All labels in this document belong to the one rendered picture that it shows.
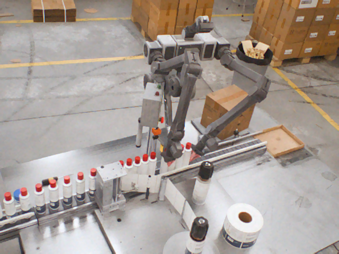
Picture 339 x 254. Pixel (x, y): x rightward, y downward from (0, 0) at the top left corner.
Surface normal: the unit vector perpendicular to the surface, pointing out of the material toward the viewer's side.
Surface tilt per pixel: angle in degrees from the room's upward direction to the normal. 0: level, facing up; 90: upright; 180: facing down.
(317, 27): 86
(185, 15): 88
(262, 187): 0
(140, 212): 0
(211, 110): 90
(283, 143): 0
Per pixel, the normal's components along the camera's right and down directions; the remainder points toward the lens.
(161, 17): 0.34, 0.61
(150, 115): -0.10, 0.61
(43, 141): 0.13, -0.78
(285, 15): -0.90, 0.16
